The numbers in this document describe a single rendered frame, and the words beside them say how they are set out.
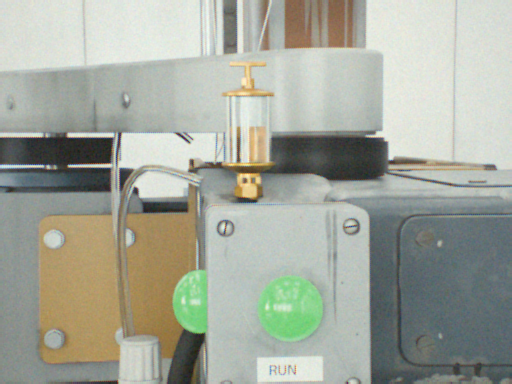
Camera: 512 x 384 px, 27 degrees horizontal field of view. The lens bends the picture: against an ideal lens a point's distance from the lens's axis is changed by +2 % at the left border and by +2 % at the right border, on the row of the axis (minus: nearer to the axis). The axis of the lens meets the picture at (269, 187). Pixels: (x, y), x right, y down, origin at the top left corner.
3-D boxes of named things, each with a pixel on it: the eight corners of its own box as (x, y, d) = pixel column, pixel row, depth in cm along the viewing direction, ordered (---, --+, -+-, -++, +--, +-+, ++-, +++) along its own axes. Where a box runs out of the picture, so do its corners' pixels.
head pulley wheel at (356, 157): (256, 179, 63) (255, 138, 63) (246, 173, 72) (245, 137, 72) (402, 177, 64) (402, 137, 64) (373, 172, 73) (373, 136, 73)
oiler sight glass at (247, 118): (226, 162, 54) (225, 95, 54) (224, 161, 57) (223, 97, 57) (273, 162, 54) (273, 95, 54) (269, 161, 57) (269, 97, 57)
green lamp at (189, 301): (172, 340, 48) (172, 274, 48) (172, 327, 51) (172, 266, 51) (228, 338, 48) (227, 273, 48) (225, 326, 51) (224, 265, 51)
